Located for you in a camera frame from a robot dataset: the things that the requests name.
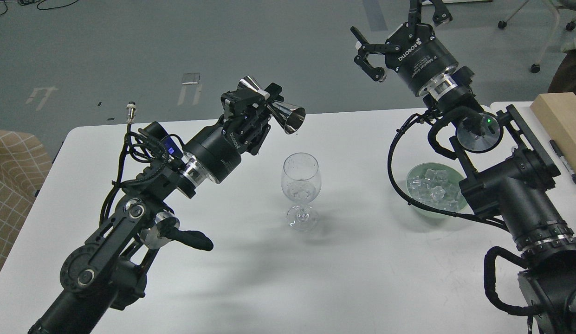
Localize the steel double jigger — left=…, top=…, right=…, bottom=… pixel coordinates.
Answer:
left=237, top=76, right=306, bottom=135

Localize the beige checked cloth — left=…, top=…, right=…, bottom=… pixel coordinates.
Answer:
left=0, top=130, right=52, bottom=271

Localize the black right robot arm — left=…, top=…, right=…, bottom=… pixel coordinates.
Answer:
left=350, top=0, right=576, bottom=334

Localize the green bowl of ice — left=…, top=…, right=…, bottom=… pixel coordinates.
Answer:
left=405, top=162, right=468, bottom=213

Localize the black floor cable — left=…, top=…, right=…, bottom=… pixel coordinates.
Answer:
left=0, top=0, right=79, bottom=20

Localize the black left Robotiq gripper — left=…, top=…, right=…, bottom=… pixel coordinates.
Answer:
left=182, top=83, right=285, bottom=184

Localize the clear wine glass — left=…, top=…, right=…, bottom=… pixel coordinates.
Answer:
left=281, top=152, right=322, bottom=232

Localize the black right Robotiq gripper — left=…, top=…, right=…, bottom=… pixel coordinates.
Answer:
left=350, top=0, right=459, bottom=96

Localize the black marker pen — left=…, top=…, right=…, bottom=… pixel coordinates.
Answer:
left=549, top=139, right=576, bottom=184

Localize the office chair base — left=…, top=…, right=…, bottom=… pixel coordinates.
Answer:
left=524, top=0, right=576, bottom=73

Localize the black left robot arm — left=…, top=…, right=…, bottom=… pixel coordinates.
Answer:
left=29, top=77, right=284, bottom=334

